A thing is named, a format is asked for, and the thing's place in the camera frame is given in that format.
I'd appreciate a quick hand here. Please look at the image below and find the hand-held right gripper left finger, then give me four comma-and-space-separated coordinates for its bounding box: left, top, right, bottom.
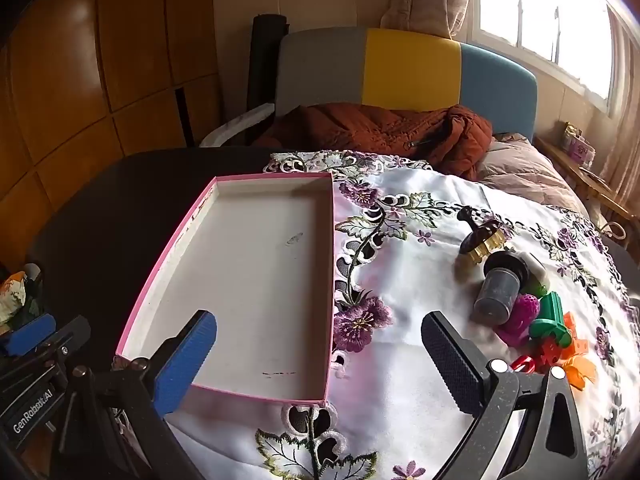
50, 310, 218, 480

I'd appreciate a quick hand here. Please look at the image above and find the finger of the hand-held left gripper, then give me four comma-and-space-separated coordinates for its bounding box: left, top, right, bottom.
0, 314, 91, 359

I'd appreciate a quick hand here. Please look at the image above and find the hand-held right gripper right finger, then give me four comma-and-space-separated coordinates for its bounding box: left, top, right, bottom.
421, 311, 591, 480

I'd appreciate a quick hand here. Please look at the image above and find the magenta perforated dome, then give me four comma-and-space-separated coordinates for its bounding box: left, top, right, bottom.
497, 294, 541, 348

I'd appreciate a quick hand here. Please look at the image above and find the red puzzle piece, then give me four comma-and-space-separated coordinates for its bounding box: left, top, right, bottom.
510, 342, 556, 373

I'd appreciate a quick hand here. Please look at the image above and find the green plastic spool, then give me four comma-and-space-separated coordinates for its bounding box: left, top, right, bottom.
529, 292, 576, 351

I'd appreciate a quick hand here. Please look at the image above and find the yellow ribbed plastic piece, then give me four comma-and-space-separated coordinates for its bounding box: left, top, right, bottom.
465, 240, 507, 267

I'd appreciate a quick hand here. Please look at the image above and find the pink cardboard box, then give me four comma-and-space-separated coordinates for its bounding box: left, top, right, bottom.
116, 172, 335, 407

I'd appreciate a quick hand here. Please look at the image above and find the dark red metallic tube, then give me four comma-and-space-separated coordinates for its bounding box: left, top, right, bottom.
457, 206, 503, 256

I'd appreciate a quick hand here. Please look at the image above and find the orange plastic block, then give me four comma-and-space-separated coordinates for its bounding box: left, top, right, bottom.
560, 312, 591, 361

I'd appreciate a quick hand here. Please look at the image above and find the green and white bottle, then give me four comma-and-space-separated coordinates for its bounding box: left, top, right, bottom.
510, 250, 551, 297

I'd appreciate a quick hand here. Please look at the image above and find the floral printed cloth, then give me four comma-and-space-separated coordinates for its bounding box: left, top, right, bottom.
0, 265, 28, 326

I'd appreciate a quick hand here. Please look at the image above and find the white floral embroidered tablecloth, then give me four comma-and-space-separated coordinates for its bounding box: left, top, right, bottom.
165, 150, 640, 480

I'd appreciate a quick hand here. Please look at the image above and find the orange translucent plastic piece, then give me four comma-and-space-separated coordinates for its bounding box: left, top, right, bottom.
562, 360, 599, 392

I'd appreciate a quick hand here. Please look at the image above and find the pale pink duvet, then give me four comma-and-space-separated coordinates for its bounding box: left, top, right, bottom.
475, 132, 591, 216

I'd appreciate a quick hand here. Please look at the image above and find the wooden side bench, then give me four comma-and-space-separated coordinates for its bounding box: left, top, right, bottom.
535, 135, 640, 241

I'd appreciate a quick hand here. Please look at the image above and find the rust brown quilted jacket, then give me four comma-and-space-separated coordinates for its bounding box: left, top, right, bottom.
252, 102, 496, 181

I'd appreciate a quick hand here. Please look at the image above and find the purple box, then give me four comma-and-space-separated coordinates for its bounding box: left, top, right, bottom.
560, 121, 598, 166

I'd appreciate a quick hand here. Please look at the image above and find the wooden wardrobe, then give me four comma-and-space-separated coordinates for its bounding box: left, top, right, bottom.
0, 0, 223, 271

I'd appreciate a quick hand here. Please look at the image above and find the grey yellow blue headboard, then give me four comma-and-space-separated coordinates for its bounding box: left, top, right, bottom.
275, 27, 538, 143

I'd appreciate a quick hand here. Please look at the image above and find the window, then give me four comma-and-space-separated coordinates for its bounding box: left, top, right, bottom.
470, 0, 631, 116

